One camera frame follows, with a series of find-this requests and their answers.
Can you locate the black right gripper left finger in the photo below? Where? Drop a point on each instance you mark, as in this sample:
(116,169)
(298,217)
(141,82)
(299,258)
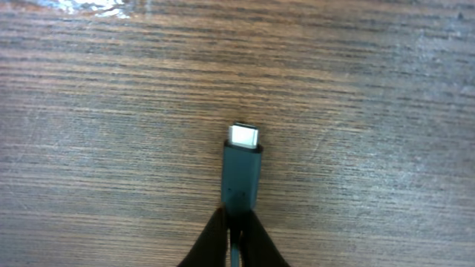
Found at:
(210,248)

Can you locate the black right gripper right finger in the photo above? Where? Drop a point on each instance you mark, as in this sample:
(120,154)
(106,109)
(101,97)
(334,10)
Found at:
(256,246)

